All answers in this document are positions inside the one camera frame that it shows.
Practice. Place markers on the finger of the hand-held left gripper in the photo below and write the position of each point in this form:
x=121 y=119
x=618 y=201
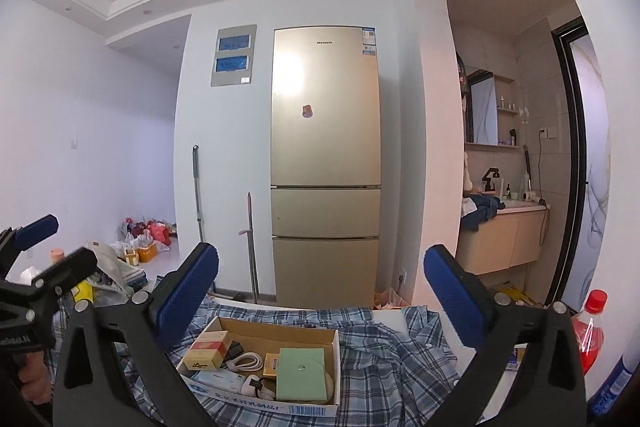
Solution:
x=70 y=267
x=37 y=227

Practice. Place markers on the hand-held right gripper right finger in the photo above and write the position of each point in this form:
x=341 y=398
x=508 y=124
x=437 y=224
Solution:
x=452 y=302

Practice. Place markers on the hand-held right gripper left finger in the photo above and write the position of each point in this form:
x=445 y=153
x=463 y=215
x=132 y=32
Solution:
x=187 y=292

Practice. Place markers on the red gold cigarette box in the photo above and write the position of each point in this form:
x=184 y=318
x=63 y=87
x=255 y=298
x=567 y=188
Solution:
x=205 y=349

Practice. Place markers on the black tissue pack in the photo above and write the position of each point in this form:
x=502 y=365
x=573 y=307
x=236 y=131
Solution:
x=236 y=351

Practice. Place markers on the blue wet wipes pack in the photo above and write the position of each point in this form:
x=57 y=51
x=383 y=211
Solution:
x=217 y=381

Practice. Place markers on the white cardboard box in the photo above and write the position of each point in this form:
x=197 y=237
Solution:
x=280 y=332

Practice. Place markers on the green fabric pouch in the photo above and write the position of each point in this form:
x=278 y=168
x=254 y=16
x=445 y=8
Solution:
x=302 y=374

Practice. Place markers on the beige soft pad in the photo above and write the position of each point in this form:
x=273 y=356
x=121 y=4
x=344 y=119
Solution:
x=330 y=387

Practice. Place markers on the person's left hand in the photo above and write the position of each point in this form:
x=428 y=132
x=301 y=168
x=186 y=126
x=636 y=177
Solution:
x=35 y=377

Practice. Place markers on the orange tape roll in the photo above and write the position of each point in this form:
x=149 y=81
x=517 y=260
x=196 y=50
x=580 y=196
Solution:
x=57 y=255

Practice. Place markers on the yellow box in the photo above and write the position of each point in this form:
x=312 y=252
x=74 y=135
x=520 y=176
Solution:
x=85 y=292

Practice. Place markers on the white plastic bag pile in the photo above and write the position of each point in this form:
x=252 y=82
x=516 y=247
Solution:
x=115 y=267

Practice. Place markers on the beige bathroom vanity cabinet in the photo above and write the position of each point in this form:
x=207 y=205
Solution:
x=500 y=242

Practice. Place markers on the blue plaid cloth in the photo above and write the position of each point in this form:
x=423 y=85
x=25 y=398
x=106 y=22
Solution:
x=390 y=367

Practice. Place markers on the dark blue clothing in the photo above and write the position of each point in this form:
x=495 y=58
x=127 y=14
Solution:
x=480 y=212

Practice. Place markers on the yellow blue tissue pack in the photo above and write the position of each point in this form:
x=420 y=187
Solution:
x=270 y=364

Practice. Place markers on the black faucet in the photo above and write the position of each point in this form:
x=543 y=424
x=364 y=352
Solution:
x=490 y=179

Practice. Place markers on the red soda bottle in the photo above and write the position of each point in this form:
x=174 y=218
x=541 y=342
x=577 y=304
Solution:
x=590 y=337

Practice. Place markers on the blue label plastic bottle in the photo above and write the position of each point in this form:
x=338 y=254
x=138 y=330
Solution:
x=612 y=384

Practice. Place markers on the gold refrigerator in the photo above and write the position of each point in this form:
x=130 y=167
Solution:
x=325 y=157

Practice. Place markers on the bathroom mirror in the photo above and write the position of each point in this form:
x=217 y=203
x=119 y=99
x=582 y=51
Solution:
x=482 y=107

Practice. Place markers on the black framed glass door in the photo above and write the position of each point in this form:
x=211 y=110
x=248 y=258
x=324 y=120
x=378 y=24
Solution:
x=590 y=157

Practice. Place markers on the small fridge magnet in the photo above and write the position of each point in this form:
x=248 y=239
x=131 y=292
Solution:
x=307 y=111

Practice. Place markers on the wall socket with plug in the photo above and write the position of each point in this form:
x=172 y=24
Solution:
x=547 y=133

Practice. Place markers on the bathroom wall shelf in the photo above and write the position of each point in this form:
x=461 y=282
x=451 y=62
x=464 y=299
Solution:
x=507 y=102

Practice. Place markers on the grey wall panel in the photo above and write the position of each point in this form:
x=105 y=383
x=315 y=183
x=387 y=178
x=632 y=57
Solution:
x=233 y=57

